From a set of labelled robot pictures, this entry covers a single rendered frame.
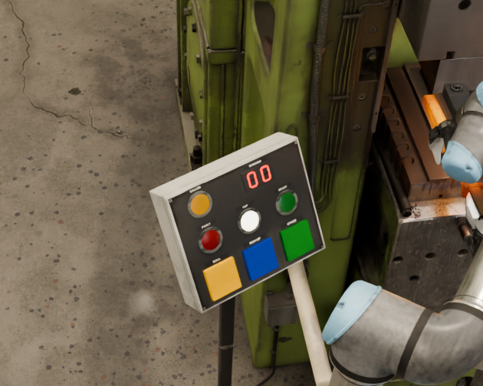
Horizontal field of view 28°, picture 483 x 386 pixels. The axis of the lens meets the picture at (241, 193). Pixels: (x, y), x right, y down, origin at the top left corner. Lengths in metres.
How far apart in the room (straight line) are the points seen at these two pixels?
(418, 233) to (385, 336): 0.93
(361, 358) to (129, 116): 2.53
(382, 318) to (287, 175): 0.68
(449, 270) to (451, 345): 1.08
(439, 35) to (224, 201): 0.57
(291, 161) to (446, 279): 0.68
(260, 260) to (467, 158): 0.60
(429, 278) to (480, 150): 0.90
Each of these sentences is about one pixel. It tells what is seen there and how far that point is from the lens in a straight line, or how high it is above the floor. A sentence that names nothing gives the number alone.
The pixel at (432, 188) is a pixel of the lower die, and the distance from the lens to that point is 2.39.
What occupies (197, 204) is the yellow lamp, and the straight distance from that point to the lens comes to 2.01.
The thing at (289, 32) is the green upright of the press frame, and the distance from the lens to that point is 2.13.
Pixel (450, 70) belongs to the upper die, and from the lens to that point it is 2.13.
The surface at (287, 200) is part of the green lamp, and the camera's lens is 2.12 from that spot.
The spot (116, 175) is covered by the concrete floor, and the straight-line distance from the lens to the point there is 3.69.
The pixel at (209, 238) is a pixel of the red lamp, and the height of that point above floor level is 1.10.
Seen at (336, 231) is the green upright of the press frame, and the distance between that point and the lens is 2.66.
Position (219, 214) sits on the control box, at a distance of 2.04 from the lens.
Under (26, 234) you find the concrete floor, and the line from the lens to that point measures 3.54.
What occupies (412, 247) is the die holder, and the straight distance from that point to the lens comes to 2.45.
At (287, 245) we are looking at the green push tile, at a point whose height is 1.01.
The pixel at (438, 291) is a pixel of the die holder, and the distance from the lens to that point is 2.64.
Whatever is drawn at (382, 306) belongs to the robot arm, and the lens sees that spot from 1.52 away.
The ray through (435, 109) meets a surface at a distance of 2.52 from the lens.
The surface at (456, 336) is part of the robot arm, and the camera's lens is 1.52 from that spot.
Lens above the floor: 2.66
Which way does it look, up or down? 47 degrees down
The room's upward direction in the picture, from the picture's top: 3 degrees clockwise
